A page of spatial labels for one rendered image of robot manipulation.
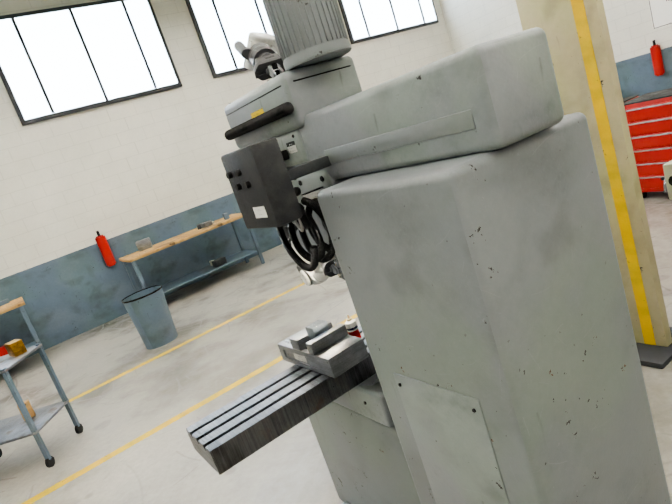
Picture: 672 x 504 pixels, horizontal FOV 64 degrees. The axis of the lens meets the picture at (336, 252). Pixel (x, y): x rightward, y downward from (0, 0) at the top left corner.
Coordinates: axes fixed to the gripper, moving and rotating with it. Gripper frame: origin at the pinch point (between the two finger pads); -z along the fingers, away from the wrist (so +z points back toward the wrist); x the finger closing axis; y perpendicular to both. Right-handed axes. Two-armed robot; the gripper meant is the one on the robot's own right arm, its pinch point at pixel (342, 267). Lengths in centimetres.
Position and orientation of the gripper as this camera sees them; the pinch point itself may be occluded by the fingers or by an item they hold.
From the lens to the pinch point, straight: 190.7
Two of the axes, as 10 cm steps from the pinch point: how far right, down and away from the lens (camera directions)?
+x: 9.2, -3.5, 1.9
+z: -2.6, -1.4, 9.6
